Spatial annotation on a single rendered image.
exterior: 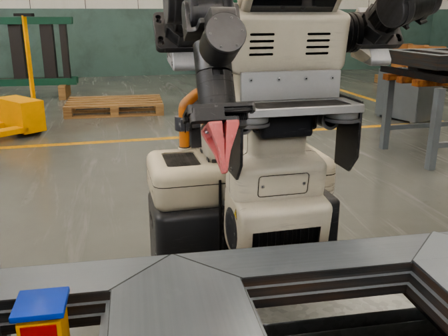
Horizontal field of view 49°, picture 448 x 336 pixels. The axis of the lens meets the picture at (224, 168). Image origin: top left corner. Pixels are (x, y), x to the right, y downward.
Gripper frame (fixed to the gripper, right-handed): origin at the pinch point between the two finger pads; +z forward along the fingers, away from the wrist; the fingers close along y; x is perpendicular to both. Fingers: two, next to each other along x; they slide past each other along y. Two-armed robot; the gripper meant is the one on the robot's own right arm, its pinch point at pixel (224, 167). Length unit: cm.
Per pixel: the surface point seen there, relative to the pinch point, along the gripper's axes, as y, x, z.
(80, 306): -21.8, -1.0, 17.3
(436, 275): 27.7, -7.3, 18.7
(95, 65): -35, 896, -349
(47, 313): -24.7, -10.1, 16.7
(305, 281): 9.9, -2.1, 17.8
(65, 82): -75, 664, -238
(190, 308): -7.9, -7.3, 18.6
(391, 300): 34.9, 18.7, 25.8
